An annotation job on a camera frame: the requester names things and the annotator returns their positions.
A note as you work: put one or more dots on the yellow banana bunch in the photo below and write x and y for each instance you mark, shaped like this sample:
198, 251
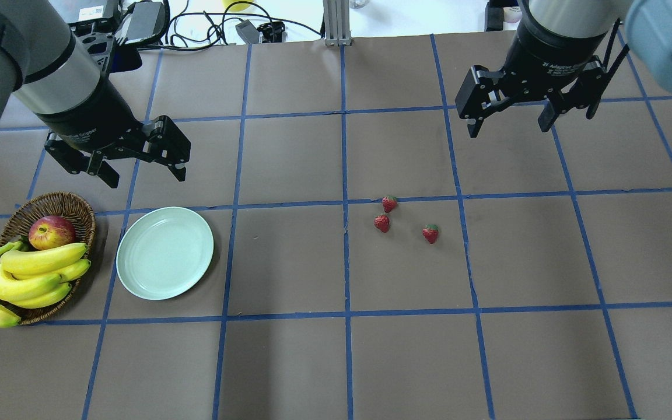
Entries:
37, 290

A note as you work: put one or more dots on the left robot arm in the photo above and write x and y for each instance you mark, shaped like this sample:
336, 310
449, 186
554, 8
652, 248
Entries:
61, 74

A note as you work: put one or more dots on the wicker fruit basket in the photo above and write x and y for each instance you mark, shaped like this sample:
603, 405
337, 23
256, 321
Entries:
74, 209

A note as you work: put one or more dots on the red strawberry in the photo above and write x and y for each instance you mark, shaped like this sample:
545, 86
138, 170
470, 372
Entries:
430, 232
382, 222
389, 203

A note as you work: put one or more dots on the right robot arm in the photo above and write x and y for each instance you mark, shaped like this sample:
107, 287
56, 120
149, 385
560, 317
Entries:
641, 28

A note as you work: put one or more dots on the red apple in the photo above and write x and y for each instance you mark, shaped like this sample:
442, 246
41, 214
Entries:
50, 232

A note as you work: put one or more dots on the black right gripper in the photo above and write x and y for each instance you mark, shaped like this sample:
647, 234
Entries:
540, 61

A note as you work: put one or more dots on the light green plate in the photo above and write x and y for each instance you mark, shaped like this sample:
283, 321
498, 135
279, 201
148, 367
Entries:
164, 253

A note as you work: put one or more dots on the aluminium frame post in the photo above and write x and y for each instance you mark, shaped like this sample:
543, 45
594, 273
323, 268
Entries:
337, 29

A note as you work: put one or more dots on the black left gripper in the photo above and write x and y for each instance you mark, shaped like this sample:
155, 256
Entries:
88, 119

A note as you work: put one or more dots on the black power adapter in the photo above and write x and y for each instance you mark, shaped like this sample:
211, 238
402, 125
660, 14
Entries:
144, 24

